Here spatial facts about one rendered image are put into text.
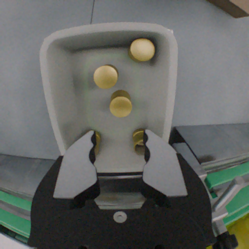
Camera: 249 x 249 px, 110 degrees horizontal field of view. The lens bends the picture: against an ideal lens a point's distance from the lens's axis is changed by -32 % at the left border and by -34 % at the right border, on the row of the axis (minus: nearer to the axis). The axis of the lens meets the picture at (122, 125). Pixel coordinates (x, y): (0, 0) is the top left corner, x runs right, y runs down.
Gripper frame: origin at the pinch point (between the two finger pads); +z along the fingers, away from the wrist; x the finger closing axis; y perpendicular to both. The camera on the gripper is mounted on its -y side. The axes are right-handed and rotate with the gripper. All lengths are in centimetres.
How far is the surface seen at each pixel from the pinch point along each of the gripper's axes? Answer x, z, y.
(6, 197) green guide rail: -29.3, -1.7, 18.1
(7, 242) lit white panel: -38, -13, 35
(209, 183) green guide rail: 13.3, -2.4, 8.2
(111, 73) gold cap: -1.0, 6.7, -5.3
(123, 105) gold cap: 0.6, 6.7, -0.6
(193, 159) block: 11.3, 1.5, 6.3
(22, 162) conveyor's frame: -29.3, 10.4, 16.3
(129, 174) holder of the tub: 1.9, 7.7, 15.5
